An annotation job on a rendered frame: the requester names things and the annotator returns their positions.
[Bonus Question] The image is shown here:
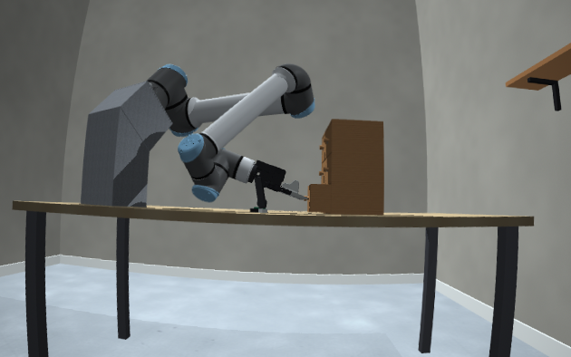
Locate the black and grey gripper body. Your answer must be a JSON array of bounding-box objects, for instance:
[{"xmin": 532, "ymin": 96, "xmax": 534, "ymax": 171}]
[{"xmin": 248, "ymin": 160, "xmax": 286, "ymax": 192}]

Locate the brown wooden chest of drawers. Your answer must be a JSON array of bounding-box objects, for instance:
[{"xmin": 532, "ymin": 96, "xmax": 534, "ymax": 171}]
[{"xmin": 322, "ymin": 119, "xmax": 384, "ymax": 215}]

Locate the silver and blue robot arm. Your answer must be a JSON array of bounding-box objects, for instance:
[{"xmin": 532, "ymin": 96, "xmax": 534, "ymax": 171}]
[{"xmin": 147, "ymin": 63, "xmax": 315, "ymax": 202}]

